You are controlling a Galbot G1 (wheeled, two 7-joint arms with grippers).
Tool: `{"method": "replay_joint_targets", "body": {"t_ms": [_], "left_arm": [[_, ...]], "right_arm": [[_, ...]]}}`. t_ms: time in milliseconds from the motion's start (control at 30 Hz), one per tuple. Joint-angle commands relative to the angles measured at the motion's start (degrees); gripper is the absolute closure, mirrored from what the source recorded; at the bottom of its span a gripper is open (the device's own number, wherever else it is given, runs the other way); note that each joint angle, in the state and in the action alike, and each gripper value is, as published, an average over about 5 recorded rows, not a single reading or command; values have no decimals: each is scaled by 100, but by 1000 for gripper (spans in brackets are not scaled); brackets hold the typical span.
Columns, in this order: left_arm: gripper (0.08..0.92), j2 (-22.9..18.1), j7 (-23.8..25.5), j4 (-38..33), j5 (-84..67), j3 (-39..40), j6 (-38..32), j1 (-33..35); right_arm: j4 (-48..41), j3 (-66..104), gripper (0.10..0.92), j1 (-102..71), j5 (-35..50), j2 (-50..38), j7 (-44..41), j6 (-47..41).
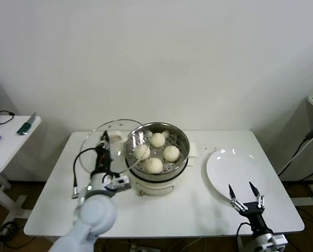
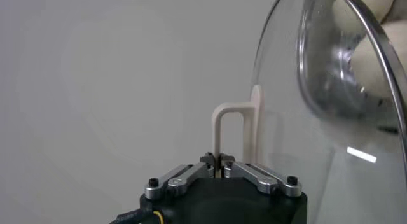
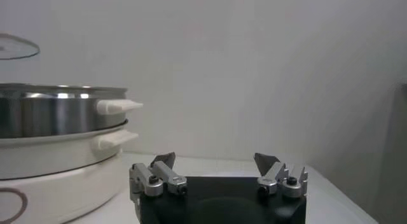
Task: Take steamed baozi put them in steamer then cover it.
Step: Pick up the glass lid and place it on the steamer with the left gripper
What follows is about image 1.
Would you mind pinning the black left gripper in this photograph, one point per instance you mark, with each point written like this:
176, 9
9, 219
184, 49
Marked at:
102, 157

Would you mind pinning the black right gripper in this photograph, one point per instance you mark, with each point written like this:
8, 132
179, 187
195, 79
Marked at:
253, 218

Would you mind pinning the glass pot lid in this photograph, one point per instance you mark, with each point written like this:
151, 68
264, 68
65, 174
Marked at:
116, 137

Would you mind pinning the white steamed baozi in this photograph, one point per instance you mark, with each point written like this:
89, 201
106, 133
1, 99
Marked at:
142, 152
171, 153
157, 139
153, 165

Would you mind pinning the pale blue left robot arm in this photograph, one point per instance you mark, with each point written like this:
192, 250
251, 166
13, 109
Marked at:
98, 212

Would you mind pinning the perforated stainless steel steamer basket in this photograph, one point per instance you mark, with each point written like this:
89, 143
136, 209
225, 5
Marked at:
183, 147

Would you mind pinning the white round plate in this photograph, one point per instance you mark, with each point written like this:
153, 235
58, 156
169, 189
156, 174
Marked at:
237, 170

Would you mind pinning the white electric cooker base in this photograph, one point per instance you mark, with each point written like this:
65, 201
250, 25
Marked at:
156, 188

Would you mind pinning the white side table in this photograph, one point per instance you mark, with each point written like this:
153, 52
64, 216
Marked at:
12, 147

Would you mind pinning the white floor power strip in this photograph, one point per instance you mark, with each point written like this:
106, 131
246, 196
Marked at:
139, 248

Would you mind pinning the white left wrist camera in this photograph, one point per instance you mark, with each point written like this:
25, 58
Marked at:
118, 181

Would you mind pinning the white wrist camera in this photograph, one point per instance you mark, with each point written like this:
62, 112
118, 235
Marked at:
278, 239
118, 181

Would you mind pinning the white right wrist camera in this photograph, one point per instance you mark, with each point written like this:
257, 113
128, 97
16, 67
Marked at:
278, 239

